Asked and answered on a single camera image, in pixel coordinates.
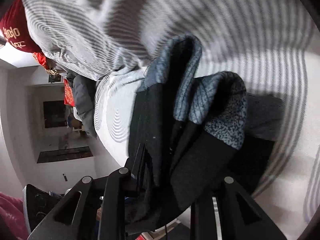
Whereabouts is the black blue patterned garment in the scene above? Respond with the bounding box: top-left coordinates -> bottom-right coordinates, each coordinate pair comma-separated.
125,35 -> 285,231

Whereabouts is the maroon sleeve forearm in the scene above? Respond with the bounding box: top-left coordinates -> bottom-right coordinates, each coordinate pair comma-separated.
0,192 -> 29,239

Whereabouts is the grey padded jacket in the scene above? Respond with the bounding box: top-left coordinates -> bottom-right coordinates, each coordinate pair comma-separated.
66,71 -> 97,139

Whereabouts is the red embroidered pillow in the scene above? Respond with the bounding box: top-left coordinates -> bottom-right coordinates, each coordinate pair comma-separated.
1,0 -> 42,53

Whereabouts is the grey striped duvet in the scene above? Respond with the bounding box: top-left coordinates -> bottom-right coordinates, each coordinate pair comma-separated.
22,0 -> 316,194

